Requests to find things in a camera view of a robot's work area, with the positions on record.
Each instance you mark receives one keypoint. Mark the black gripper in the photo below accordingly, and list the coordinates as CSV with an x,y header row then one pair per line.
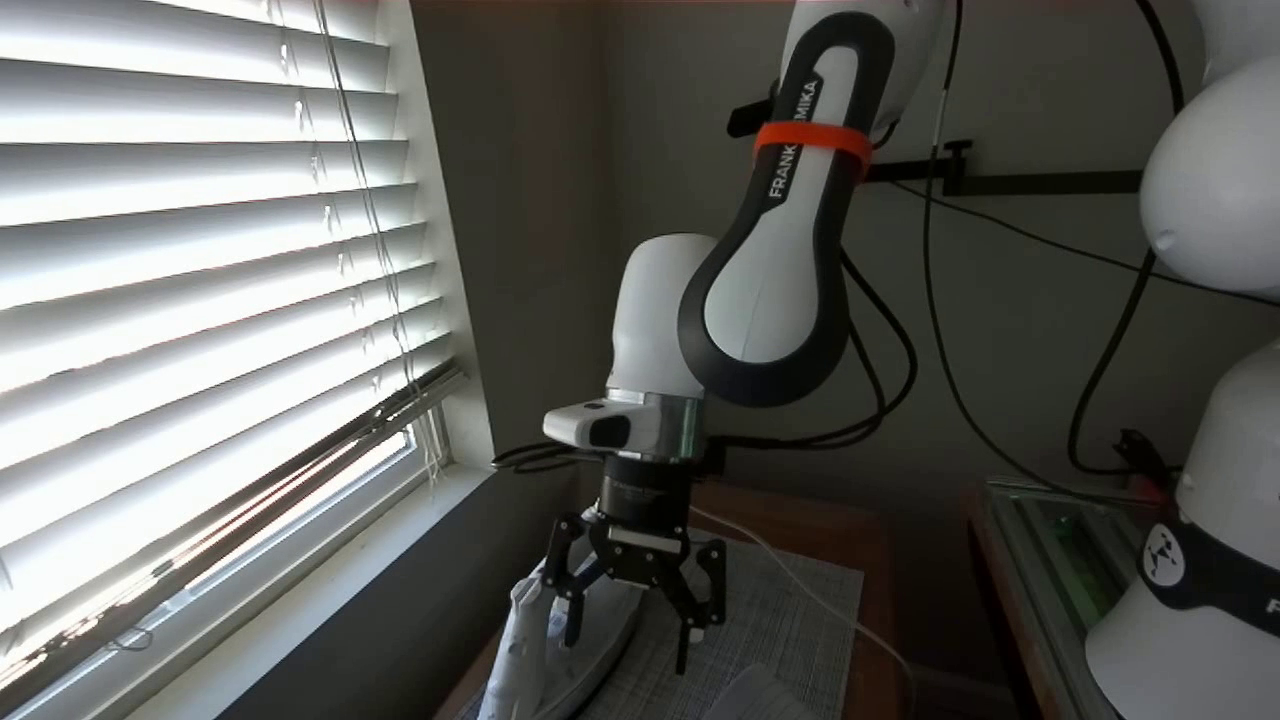
x,y
646,503

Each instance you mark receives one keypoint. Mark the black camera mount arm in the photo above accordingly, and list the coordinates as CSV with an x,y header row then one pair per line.
x,y
1024,178

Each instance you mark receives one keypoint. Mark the white window blinds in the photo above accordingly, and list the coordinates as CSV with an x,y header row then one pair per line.
x,y
203,292

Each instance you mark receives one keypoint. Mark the black red clamp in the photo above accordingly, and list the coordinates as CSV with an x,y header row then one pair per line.
x,y
1145,460

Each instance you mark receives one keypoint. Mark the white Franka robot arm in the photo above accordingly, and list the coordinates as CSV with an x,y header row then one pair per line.
x,y
765,292

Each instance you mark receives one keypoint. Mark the grey checked fabric mat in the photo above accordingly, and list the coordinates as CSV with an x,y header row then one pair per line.
x,y
787,612

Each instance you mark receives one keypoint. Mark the white folded cloth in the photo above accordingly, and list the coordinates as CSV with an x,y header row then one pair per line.
x,y
533,653

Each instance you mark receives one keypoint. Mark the white window frame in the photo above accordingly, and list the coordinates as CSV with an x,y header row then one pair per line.
x,y
455,402

